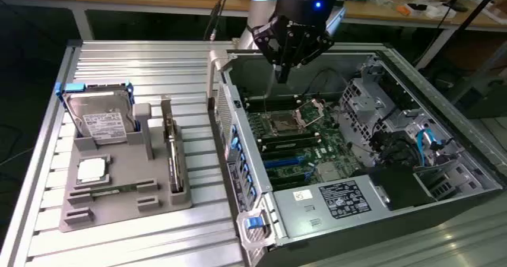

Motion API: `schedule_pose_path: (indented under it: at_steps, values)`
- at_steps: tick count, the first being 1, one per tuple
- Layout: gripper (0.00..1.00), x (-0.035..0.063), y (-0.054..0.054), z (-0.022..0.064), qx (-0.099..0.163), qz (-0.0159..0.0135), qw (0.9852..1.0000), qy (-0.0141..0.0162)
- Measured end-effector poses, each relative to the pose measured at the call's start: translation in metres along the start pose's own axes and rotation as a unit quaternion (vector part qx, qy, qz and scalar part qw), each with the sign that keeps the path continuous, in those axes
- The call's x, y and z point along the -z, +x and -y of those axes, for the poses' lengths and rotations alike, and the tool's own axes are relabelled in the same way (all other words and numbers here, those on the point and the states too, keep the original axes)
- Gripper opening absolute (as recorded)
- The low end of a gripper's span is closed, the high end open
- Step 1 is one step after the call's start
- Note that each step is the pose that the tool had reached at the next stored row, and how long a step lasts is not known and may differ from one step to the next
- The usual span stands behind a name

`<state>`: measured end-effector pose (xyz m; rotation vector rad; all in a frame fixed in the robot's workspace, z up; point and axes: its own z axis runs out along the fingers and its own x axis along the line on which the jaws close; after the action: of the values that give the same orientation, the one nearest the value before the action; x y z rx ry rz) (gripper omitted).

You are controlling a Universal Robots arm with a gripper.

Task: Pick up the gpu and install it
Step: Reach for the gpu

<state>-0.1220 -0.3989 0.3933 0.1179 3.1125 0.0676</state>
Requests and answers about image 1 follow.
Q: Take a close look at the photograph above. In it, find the metal socket cover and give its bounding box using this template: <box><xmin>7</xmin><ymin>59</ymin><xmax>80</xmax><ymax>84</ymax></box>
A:
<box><xmin>291</xmin><ymin>97</ymin><xmax>330</xmax><ymax>128</ymax></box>

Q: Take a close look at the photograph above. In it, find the silver CPU chip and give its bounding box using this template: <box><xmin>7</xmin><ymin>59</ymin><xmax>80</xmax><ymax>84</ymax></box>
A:
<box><xmin>76</xmin><ymin>159</ymin><xmax>110</xmax><ymax>182</ymax></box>

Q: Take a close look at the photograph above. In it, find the black plastic air shroud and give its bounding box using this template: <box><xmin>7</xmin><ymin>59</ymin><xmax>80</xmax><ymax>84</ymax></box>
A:
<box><xmin>367</xmin><ymin>164</ymin><xmax>438</xmax><ymax>212</ymax></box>

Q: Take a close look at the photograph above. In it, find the dark equipment box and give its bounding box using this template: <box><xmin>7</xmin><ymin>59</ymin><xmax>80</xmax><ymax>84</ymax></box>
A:
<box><xmin>454</xmin><ymin>76</ymin><xmax>507</xmax><ymax>120</ymax></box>

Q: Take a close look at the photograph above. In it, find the hard disk in blue caddy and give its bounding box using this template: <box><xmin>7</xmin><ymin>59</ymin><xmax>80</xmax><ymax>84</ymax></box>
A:
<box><xmin>54</xmin><ymin>80</ymin><xmax>138</xmax><ymax>147</ymax></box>

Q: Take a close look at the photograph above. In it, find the green motherboard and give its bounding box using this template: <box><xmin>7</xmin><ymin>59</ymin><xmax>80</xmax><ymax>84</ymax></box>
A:
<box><xmin>241</xmin><ymin>94</ymin><xmax>370</xmax><ymax>191</ymax></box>

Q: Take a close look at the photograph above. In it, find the black installed RAM stick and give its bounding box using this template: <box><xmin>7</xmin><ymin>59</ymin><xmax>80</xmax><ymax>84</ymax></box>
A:
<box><xmin>259</xmin><ymin>135</ymin><xmax>318</xmax><ymax>155</ymax></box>

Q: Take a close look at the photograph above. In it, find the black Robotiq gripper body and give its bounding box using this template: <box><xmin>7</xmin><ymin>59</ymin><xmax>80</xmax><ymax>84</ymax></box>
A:
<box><xmin>274</xmin><ymin>0</ymin><xmax>343</xmax><ymax>33</ymax></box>

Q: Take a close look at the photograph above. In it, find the black expansion slot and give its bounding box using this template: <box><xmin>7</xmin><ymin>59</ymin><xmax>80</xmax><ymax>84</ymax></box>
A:
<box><xmin>270</xmin><ymin>174</ymin><xmax>313</xmax><ymax>190</ymax></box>

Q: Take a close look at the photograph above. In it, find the black slanted pole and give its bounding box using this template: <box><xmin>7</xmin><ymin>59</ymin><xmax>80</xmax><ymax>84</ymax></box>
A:
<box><xmin>411</xmin><ymin>0</ymin><xmax>505</xmax><ymax>69</ymax></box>

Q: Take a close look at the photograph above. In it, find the metal disk bay cage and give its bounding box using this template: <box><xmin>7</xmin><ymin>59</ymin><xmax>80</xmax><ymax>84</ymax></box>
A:
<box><xmin>339</xmin><ymin>77</ymin><xmax>422</xmax><ymax>167</ymax></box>

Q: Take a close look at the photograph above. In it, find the CPU socket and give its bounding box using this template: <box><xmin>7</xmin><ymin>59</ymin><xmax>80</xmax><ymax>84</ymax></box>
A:
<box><xmin>267</xmin><ymin>111</ymin><xmax>301</xmax><ymax>133</ymax></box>

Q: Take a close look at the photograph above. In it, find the grey plastic parts rack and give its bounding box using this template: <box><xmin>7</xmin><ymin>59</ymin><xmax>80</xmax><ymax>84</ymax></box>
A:
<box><xmin>58</xmin><ymin>102</ymin><xmax>194</xmax><ymax>234</ymax></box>

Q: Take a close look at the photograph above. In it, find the grey power supply unit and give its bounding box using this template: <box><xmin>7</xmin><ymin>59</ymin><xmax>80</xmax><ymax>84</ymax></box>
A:
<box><xmin>270</xmin><ymin>176</ymin><xmax>391</xmax><ymax>240</ymax></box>

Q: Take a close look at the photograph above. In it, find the open black PC case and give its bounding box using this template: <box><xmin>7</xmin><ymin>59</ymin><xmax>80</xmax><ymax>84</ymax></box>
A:
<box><xmin>206</xmin><ymin>43</ymin><xmax>507</xmax><ymax>267</ymax></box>

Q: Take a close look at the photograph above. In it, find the silver chipset heatsink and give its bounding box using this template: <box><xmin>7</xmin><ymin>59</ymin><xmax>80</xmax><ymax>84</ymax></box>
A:
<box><xmin>317</xmin><ymin>163</ymin><xmax>343</xmax><ymax>183</ymax></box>

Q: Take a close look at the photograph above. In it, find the blue expansion slot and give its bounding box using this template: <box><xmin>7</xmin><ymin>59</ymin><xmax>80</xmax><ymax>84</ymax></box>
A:
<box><xmin>265</xmin><ymin>157</ymin><xmax>305</xmax><ymax>170</ymax></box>

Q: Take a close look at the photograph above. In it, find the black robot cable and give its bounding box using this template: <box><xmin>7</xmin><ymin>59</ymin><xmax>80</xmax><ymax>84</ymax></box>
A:
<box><xmin>203</xmin><ymin>0</ymin><xmax>234</xmax><ymax>41</ymax></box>

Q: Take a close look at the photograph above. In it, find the white and black device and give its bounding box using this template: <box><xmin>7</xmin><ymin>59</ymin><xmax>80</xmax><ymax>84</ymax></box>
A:
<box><xmin>407</xmin><ymin>1</ymin><xmax>450</xmax><ymax>19</ymax></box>

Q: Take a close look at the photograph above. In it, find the graphics card with metal bracket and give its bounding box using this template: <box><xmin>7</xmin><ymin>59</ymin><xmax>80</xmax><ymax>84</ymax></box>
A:
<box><xmin>159</xmin><ymin>94</ymin><xmax>189</xmax><ymax>195</ymax></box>

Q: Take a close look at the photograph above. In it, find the black looped wire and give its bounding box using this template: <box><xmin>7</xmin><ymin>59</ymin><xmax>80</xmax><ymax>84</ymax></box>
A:
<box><xmin>306</xmin><ymin>67</ymin><xmax>350</xmax><ymax>99</ymax></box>

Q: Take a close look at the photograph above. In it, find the blue disk wire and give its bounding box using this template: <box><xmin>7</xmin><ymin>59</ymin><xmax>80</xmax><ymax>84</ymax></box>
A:
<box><xmin>413</xmin><ymin>124</ymin><xmax>438</xmax><ymax>170</ymax></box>

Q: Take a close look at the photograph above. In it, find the green RAM stick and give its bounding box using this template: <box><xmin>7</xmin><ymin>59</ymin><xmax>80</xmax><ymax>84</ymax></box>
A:
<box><xmin>88</xmin><ymin>183</ymin><xmax>138</xmax><ymax>195</ymax></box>

